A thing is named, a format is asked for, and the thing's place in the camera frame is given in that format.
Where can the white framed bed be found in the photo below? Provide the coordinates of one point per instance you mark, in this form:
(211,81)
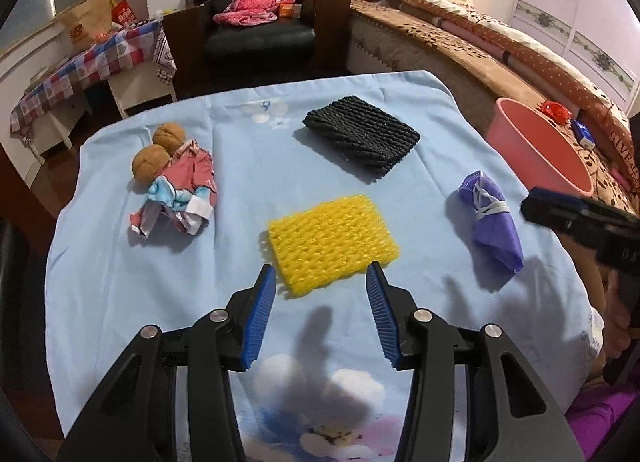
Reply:
(380,57)

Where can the person's right forearm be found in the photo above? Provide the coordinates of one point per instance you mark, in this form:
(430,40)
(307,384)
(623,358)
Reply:
(607,422)

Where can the brown paper bag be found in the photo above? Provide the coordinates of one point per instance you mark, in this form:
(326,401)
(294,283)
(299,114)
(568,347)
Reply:
(87,20)

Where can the light blue floral tablecloth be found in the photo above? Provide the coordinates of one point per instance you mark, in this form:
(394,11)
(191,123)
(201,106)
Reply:
(200,252)

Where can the rolled pink white quilt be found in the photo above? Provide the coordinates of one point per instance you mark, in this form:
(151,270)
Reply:
(515,42)

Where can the crumpled red blue wrapper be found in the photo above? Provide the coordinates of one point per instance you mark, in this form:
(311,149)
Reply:
(185,177)

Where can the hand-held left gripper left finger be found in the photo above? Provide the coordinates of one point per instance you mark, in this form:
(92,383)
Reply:
(260,314)

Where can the brown walnut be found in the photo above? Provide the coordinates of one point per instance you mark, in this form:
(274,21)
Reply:
(149,165)
(169,138)

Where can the checkered cloth side table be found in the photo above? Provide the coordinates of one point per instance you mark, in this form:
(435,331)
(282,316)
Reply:
(90,67)

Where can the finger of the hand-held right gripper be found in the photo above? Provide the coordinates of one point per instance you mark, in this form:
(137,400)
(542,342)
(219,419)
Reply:
(565,223)
(550,197)

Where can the purple face mask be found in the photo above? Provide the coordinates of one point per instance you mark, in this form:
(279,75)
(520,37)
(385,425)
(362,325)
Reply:
(495,237)

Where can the yellow foam fruit net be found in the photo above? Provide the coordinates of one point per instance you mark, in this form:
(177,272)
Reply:
(330,242)

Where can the white wardrobe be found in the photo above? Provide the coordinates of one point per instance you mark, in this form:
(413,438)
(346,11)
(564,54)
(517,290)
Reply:
(575,2)

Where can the red snack packet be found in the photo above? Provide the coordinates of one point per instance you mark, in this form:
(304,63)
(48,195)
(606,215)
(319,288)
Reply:
(556,111)

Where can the pink plastic bucket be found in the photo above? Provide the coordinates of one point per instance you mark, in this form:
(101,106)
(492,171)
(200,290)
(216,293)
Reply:
(520,142)

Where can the pink dotted cloth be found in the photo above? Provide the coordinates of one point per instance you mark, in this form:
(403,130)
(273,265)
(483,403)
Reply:
(255,5)

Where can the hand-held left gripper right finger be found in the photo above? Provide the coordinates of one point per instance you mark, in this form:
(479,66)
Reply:
(380,314)

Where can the person's right hand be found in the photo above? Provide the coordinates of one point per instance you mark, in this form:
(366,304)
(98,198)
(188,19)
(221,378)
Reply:
(616,322)

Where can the red gift bag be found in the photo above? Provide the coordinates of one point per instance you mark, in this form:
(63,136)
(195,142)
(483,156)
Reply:
(123,14)

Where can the dark wooden side cabinet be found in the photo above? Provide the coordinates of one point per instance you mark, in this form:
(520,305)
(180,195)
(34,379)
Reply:
(182,52)
(331,32)

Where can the white desk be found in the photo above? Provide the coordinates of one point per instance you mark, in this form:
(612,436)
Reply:
(135,90)

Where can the small blue packet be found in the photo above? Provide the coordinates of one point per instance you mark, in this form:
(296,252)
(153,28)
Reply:
(583,134)

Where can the small orange box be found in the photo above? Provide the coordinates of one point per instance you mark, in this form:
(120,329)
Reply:
(290,11)

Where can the black leather armchair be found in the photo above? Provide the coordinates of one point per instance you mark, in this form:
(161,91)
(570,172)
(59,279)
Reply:
(255,47)

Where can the black foam fruit net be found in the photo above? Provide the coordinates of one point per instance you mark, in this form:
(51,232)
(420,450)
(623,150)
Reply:
(360,137)

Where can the bed with floral bedding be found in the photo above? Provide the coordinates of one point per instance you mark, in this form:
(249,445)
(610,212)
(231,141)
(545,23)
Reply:
(450,62)

